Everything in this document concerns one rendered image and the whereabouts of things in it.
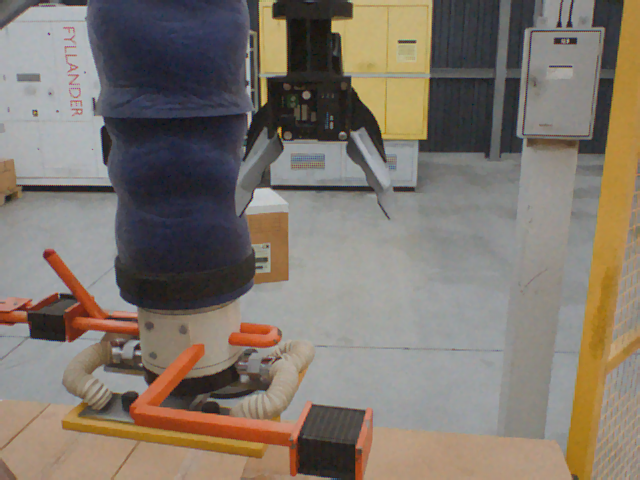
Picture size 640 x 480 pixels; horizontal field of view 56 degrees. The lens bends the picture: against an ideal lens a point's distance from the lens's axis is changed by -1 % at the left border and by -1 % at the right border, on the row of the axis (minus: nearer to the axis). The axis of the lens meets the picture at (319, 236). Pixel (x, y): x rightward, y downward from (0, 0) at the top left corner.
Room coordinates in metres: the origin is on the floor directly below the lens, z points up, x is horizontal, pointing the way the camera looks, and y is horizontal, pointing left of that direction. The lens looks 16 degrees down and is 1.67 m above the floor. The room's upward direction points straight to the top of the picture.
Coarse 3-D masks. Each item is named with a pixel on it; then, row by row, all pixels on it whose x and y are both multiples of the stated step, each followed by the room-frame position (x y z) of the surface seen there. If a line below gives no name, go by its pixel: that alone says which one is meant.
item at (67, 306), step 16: (32, 304) 0.99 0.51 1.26; (48, 304) 1.02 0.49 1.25; (64, 304) 1.01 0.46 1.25; (80, 304) 0.99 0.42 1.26; (32, 320) 0.96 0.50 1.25; (48, 320) 0.95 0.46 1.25; (64, 320) 0.95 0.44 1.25; (32, 336) 0.96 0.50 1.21; (48, 336) 0.95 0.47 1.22; (64, 336) 0.95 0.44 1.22
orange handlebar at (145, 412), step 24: (0, 312) 1.00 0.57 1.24; (24, 312) 0.99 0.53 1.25; (120, 312) 0.99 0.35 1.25; (240, 336) 0.90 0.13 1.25; (264, 336) 0.89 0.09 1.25; (192, 360) 0.82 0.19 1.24; (168, 384) 0.75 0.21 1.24; (144, 408) 0.68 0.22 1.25; (168, 408) 0.68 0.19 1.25; (192, 432) 0.65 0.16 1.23; (216, 432) 0.65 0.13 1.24; (240, 432) 0.64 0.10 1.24; (264, 432) 0.63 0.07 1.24; (288, 432) 0.63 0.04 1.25
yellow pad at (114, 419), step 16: (112, 400) 0.89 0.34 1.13; (128, 400) 0.85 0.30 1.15; (80, 416) 0.85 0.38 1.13; (96, 416) 0.84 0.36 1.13; (112, 416) 0.84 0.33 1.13; (128, 416) 0.84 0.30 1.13; (96, 432) 0.83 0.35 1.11; (112, 432) 0.82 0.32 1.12; (128, 432) 0.81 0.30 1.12; (144, 432) 0.81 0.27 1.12; (160, 432) 0.81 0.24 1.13; (176, 432) 0.81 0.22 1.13; (192, 448) 0.79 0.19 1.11; (208, 448) 0.78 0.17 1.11; (224, 448) 0.78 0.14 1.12; (240, 448) 0.77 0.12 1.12; (256, 448) 0.77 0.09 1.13
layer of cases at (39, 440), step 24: (0, 408) 1.81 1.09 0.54; (24, 408) 1.81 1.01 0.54; (48, 408) 1.81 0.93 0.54; (72, 408) 1.81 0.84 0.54; (0, 432) 1.67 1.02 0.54; (24, 432) 1.67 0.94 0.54; (48, 432) 1.67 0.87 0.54; (72, 432) 1.67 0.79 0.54; (0, 456) 1.55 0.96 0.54; (24, 456) 1.55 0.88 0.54; (48, 456) 1.55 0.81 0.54; (72, 456) 1.55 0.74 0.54; (96, 456) 1.55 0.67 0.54; (120, 456) 1.55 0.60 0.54; (144, 456) 1.55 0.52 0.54; (168, 456) 1.55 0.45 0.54; (192, 456) 1.55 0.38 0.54; (216, 456) 1.56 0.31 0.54; (240, 456) 1.56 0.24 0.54
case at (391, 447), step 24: (384, 432) 1.07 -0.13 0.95; (408, 432) 1.07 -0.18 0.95; (432, 432) 1.07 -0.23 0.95; (264, 456) 0.99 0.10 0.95; (288, 456) 1.00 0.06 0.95; (384, 456) 0.99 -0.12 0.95; (408, 456) 0.99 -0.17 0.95; (432, 456) 0.99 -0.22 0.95; (456, 456) 0.99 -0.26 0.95; (480, 456) 0.99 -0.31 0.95; (504, 456) 0.99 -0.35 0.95; (528, 456) 0.99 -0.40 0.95; (552, 456) 0.99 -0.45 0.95
